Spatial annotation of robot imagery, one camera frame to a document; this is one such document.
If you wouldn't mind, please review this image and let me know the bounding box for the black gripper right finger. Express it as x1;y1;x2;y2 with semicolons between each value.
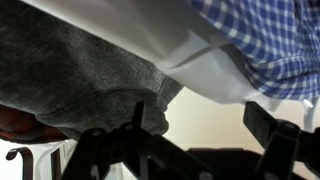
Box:
243;101;320;180

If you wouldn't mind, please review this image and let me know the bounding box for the dark grey sweater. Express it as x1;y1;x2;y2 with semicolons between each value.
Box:
0;0;182;139

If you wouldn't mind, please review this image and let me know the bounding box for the blue white checkered shirt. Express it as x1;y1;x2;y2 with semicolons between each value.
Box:
186;0;320;100

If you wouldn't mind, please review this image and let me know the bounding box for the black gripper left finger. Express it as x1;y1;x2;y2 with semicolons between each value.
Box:
61;102;214;180

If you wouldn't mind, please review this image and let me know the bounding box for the black garment rack pole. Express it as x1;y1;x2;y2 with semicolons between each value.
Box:
6;147;62;180

